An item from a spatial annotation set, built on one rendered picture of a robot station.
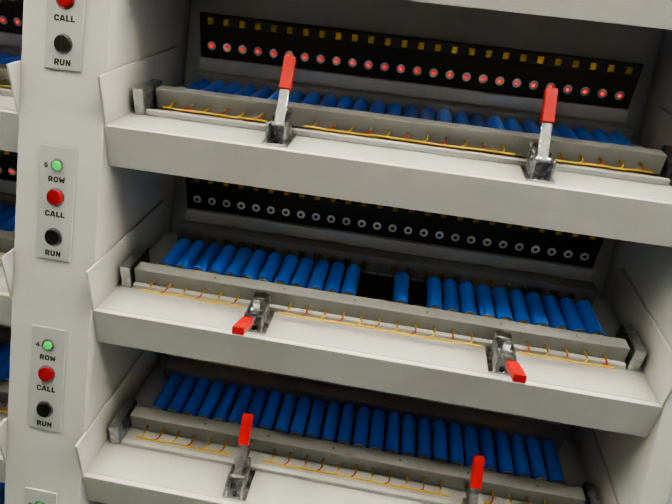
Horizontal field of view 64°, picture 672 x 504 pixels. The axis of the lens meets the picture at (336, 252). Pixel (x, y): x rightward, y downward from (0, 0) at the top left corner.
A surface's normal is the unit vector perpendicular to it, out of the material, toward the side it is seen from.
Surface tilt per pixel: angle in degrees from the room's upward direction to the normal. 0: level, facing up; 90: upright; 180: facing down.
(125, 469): 21
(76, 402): 90
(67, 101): 90
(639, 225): 111
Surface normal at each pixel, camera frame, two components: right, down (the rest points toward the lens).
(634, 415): -0.15, 0.48
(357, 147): 0.09, -0.86
